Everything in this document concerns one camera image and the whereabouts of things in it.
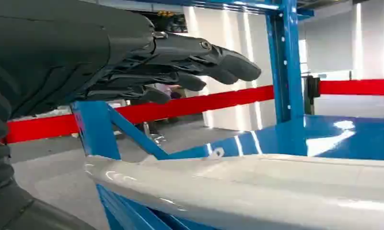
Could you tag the black barrier post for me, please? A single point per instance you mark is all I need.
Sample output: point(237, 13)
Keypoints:
point(312, 87)

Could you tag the pale grey plastic bin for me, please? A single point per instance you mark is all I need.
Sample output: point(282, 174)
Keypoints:
point(242, 190)

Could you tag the chrome chair base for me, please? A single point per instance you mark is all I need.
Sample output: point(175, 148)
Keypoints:
point(155, 137)

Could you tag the blue metal shelf rack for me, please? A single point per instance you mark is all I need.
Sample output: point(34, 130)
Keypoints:
point(287, 63)

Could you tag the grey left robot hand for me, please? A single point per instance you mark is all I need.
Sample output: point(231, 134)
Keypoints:
point(68, 47)

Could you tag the red barrier belt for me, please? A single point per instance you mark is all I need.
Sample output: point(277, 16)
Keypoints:
point(357, 87)
point(195, 104)

